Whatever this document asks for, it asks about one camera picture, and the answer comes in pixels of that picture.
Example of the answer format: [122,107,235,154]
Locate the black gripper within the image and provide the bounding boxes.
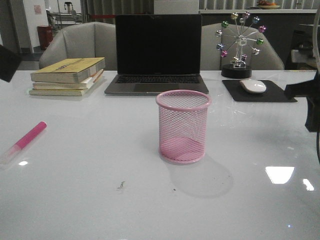
[0,45,22,83]
[285,72,320,132]

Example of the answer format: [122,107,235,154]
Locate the pink highlighter pen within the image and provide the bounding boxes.
[0,121,47,168]

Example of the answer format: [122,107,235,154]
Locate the pink mesh pen holder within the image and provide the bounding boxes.
[155,89,212,164]

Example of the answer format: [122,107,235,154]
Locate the bottom pale book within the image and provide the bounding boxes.
[28,77,101,96]

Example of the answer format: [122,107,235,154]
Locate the red trash bin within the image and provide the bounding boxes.
[37,25,53,50]

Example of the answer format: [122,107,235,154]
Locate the top yellow book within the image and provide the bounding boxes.
[30,57,106,84]

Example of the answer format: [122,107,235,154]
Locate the white computer mouse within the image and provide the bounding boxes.
[239,79,267,94]

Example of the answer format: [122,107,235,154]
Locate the metal cart in background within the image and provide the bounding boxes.
[44,0,83,30]

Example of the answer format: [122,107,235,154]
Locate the black mouse pad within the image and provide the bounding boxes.
[222,80,297,103]

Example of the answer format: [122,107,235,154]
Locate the middle cream book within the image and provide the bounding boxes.
[32,69,104,90]

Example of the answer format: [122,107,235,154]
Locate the left grey armchair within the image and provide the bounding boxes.
[39,21,117,71]

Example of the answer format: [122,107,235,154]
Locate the grey armchair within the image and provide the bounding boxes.
[200,23,284,71]
[39,21,117,71]

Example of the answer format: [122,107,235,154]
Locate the ferris wheel desk ornament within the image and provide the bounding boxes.
[214,11,267,79]

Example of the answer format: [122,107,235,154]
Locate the fruit bowl on counter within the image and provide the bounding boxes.
[256,0,280,10]

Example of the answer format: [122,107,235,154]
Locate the right grey armchair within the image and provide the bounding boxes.
[200,23,284,71]

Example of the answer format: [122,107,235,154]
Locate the grey open laptop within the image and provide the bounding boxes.
[104,14,209,96]

